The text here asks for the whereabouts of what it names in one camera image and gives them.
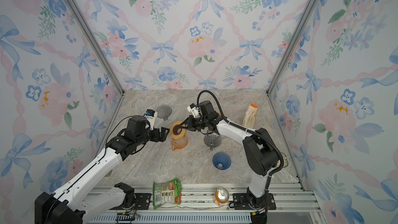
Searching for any grey glass dripper cone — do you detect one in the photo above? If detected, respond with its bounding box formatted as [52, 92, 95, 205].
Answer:
[155, 105, 173, 121]

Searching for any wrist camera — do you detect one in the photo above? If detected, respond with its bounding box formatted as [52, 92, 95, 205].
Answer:
[144, 109, 158, 130]
[187, 103, 200, 118]

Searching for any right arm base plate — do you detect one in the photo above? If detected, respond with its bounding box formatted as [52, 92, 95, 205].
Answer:
[228, 193, 276, 211]

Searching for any orange soda can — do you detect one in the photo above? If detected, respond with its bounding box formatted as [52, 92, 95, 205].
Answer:
[213, 187, 230, 206]

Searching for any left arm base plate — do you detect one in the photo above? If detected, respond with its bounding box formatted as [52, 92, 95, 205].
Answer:
[111, 193, 152, 211]

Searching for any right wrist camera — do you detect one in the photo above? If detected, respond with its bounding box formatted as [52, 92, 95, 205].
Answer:
[187, 103, 200, 118]

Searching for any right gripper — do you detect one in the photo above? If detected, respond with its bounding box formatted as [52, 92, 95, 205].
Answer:
[179, 117, 209, 133]

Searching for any orange glass carafe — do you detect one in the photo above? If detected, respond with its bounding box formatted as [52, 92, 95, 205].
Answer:
[171, 136, 189, 151]

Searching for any grey glass carafe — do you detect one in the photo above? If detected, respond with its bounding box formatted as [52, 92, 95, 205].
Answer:
[204, 133, 222, 150]

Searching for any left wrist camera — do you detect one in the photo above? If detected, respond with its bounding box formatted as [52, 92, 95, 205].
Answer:
[144, 109, 158, 130]

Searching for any coffee filter paper pack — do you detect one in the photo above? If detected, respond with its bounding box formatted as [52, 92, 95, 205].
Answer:
[243, 104, 258, 129]

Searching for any aluminium rail frame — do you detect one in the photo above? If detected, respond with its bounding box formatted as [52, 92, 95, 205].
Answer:
[85, 183, 326, 224]

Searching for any small patterned dish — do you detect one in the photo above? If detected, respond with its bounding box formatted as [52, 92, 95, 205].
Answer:
[281, 152, 289, 168]

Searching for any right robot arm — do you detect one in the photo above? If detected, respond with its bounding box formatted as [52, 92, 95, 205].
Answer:
[176, 101, 284, 210]

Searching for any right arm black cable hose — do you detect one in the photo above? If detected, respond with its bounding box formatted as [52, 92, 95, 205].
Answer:
[196, 90, 285, 178]

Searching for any green snack bag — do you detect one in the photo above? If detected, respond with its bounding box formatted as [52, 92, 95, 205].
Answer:
[152, 178, 182, 209]

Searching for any blue glass dripper cone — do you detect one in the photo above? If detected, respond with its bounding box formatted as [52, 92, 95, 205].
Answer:
[212, 152, 232, 170]

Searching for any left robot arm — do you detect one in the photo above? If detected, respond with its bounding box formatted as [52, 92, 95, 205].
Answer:
[34, 114, 170, 224]

